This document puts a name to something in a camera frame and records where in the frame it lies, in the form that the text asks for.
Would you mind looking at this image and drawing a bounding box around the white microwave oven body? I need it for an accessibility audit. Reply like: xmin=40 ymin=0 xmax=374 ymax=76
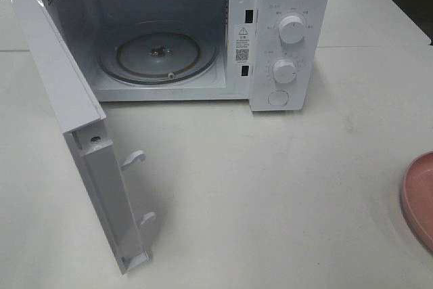
xmin=58 ymin=0 xmax=327 ymax=111

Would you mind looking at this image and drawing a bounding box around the glass microwave turntable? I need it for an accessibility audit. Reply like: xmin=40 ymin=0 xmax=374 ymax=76
xmin=97 ymin=20 xmax=219 ymax=85

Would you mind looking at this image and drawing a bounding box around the pink round plate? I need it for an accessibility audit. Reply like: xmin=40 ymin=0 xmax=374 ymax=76
xmin=400 ymin=152 xmax=432 ymax=253

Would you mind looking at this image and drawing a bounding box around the white timer knob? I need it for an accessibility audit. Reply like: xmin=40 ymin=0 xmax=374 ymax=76
xmin=272 ymin=59 xmax=297 ymax=84

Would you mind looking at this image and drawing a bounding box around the round white door button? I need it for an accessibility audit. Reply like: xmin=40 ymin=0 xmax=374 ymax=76
xmin=268 ymin=91 xmax=289 ymax=107

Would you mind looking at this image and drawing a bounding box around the white microwave door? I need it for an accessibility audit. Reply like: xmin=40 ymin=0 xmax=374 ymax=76
xmin=11 ymin=0 xmax=156 ymax=273

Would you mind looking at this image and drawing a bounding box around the upper white power knob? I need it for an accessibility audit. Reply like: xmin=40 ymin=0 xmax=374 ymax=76
xmin=277 ymin=12 xmax=306 ymax=45

